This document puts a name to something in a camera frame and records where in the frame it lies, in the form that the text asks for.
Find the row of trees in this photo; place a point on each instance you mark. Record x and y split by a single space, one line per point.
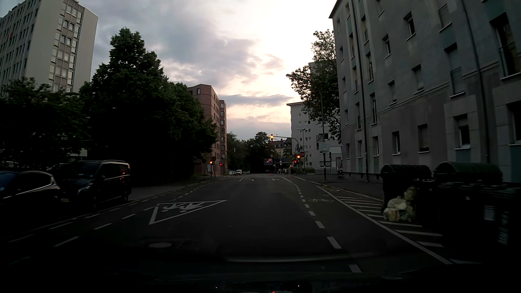
248 152

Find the overhead traffic light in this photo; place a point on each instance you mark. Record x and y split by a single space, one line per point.
281 137

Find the road sign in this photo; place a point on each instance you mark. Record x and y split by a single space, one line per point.
323 148
302 156

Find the white building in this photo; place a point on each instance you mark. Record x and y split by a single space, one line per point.
303 134

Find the red brick building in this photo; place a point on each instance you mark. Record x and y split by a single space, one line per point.
209 118

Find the grey asphalt road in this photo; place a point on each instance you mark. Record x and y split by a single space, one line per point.
252 215

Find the tall leafy tree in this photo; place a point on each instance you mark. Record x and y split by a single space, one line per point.
321 85

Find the road markings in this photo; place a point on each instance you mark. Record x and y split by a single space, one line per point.
334 242

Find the large dark tree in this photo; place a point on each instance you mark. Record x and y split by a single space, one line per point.
134 118

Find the car's own bonnet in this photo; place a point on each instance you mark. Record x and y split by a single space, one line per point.
260 285

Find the dark recycling container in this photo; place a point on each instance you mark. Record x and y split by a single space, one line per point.
472 203
401 181

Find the pile of rubbish bags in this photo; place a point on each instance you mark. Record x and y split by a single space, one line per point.
399 205

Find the black van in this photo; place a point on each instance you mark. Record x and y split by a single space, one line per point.
95 181

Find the grey apartment building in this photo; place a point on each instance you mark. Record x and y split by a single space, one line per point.
423 81

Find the tall pale office building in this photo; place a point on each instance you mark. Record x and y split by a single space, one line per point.
44 44

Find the dark car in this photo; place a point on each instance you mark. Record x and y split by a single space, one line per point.
24 187

